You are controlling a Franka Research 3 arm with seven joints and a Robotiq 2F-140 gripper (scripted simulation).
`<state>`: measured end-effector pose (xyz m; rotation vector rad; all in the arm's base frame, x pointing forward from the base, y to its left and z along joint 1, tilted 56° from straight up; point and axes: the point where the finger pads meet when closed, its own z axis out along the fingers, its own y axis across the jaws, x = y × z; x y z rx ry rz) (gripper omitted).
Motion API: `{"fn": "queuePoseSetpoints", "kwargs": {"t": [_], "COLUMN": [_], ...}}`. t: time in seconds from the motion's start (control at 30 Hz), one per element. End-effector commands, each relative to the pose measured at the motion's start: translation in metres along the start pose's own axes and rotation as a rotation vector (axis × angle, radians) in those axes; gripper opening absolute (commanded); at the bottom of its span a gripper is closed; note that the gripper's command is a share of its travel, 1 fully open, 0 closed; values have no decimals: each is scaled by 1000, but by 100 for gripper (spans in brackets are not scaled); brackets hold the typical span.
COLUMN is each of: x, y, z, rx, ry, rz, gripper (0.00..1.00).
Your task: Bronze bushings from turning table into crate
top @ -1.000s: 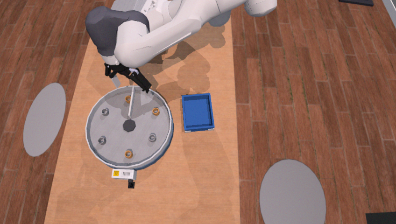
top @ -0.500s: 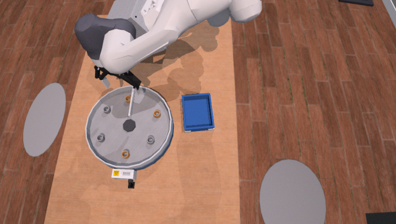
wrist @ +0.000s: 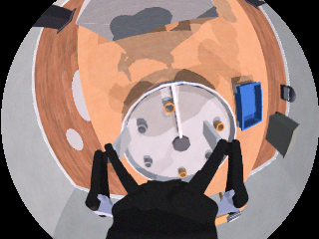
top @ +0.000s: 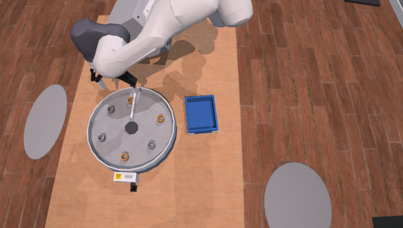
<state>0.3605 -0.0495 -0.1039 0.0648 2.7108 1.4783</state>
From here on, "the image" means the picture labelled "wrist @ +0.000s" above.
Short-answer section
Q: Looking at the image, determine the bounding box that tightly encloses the grey metal bushing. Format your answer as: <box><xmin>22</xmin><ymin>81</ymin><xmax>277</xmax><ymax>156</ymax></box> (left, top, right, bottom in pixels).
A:
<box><xmin>205</xmin><ymin>152</ymin><xmax>211</xmax><ymax>160</ymax></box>
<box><xmin>144</xmin><ymin>158</ymin><xmax>153</xmax><ymax>168</ymax></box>
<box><xmin>137</xmin><ymin>122</ymin><xmax>148</xmax><ymax>134</ymax></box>

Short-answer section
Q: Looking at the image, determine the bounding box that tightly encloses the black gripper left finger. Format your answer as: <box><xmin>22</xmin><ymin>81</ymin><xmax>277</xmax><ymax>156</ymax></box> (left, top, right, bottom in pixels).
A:
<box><xmin>85</xmin><ymin>127</ymin><xmax>154</xmax><ymax>217</ymax></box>

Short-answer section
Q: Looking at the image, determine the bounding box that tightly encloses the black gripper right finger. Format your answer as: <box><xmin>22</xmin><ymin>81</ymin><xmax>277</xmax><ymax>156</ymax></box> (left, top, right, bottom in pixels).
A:
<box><xmin>171</xmin><ymin>120</ymin><xmax>248</xmax><ymax>216</ymax></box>

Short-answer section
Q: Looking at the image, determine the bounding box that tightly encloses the blue crate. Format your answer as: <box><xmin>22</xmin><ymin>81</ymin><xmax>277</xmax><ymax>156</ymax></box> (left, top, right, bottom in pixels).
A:
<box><xmin>233</xmin><ymin>81</ymin><xmax>263</xmax><ymax>131</ymax></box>

